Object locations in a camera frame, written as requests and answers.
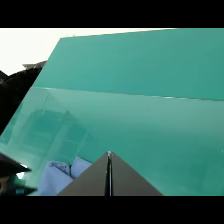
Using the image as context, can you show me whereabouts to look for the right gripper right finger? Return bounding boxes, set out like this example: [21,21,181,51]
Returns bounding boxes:
[109,151,164,197]

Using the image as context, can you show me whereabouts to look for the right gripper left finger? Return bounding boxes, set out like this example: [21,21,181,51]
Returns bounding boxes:
[57,151,110,197]

